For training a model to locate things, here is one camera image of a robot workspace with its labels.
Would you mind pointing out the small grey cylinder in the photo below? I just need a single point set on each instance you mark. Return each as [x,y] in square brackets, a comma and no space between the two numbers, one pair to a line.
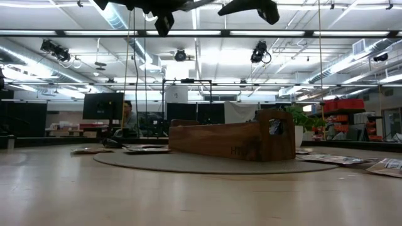
[11,142]

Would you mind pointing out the white hanging sheet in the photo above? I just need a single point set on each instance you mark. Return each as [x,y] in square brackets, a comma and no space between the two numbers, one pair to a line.
[240,113]

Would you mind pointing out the thin black overhead rail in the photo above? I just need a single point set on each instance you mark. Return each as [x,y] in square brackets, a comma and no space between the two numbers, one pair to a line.
[282,84]

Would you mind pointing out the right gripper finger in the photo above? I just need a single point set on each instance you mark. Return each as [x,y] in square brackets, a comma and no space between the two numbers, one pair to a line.
[269,11]
[240,7]

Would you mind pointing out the small black rounded object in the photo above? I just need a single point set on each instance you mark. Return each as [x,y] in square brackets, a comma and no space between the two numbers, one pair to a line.
[111,143]

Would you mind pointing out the black aluminium table frame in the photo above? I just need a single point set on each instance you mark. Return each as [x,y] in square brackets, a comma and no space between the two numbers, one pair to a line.
[345,145]

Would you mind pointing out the black metal frame stand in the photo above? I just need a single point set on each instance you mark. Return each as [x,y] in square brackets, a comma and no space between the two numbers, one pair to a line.
[187,81]

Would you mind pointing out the wooden tea organiser box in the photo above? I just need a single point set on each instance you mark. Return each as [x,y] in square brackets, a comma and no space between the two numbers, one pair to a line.
[220,141]

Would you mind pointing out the white square column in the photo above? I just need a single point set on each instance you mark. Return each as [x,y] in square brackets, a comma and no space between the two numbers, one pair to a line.
[176,94]

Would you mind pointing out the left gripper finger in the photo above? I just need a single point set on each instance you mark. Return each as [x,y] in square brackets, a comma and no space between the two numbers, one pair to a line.
[194,4]
[164,23]

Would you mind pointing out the black ceiling spotlight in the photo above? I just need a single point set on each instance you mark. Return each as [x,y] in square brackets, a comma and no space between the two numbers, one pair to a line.
[56,51]

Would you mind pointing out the person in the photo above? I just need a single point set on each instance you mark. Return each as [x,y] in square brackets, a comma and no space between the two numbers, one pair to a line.
[129,119]

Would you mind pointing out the black computer monitor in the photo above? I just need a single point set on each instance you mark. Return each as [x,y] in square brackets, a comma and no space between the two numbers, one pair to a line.
[103,106]

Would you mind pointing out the round grey placemat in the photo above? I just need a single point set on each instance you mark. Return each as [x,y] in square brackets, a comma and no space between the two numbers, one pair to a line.
[204,167]

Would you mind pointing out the vanilla caramel tea packet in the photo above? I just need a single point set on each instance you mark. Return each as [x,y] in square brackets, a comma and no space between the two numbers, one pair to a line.
[387,169]
[91,151]
[336,159]

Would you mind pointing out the round black ceiling camera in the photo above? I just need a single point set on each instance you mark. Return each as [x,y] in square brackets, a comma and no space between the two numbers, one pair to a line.
[180,56]

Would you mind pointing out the black overhead light bar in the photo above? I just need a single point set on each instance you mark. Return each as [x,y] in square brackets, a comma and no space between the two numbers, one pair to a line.
[226,33]

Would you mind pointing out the small black ceiling camera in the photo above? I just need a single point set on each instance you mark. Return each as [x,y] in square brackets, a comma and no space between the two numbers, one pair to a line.
[380,57]

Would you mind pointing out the green plant in white pot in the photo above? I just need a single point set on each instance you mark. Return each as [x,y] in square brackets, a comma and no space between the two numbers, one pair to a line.
[306,119]

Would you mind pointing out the shelf with orange bins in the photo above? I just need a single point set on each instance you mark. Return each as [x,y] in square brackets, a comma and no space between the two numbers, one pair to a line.
[340,119]

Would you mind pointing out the red storage bin row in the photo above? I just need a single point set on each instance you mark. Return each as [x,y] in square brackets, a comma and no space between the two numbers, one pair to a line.
[344,104]

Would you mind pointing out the light wooden desk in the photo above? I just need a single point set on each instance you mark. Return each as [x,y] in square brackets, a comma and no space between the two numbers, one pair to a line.
[67,133]

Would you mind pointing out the black partition panel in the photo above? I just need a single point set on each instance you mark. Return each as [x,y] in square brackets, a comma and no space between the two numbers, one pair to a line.
[188,111]
[25,120]

